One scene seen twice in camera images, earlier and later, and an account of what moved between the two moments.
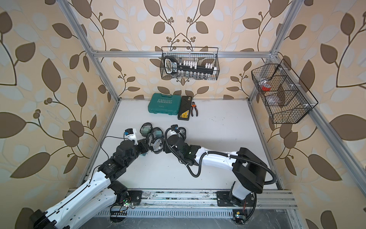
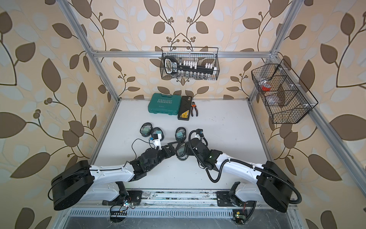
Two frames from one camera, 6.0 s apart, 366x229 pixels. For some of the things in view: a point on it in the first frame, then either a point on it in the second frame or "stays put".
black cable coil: (183, 132) stays put
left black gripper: (143, 146) → (172, 152)
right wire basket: (286, 98) stays put
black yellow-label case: (185, 108) stays put
